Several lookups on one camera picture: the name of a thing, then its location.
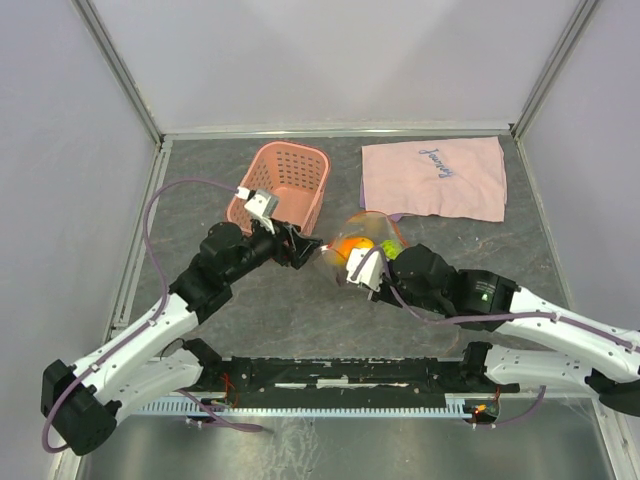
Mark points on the purple cloth under pink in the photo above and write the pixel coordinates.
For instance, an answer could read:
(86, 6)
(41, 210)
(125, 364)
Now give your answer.
(363, 205)

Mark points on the clear zip top bag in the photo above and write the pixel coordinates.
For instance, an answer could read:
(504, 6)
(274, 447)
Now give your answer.
(374, 225)

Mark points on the orange toy fruit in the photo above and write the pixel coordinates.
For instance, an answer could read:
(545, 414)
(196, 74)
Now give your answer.
(346, 245)

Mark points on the aluminium frame rail front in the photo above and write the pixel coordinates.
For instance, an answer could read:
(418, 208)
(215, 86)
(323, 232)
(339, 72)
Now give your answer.
(526, 390)

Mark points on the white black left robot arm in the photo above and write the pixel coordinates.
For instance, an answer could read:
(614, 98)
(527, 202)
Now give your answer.
(85, 401)

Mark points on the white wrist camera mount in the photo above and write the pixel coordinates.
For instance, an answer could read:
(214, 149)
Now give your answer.
(367, 267)
(260, 204)

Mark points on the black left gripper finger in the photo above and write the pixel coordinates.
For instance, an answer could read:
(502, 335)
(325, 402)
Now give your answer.
(294, 235)
(302, 250)

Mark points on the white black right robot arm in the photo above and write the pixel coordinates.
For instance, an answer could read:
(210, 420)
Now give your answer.
(579, 351)

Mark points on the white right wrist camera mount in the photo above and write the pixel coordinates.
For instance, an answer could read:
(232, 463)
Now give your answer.
(367, 267)

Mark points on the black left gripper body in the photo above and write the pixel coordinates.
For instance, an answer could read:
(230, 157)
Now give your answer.
(279, 250)

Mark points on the pink plastic perforated basket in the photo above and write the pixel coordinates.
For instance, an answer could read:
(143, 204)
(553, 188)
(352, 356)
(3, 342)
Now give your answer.
(297, 175)

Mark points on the green custard apple toy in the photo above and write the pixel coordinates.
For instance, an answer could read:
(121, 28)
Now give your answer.
(392, 248)

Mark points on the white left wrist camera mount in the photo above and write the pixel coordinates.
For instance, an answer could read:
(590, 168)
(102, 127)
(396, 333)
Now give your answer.
(260, 204)

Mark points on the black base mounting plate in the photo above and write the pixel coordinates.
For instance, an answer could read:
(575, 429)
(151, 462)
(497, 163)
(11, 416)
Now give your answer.
(322, 384)

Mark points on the pink embroidered cloth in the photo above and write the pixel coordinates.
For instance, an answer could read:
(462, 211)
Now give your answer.
(452, 178)

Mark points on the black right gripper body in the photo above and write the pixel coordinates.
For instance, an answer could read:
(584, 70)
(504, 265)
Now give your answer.
(386, 293)

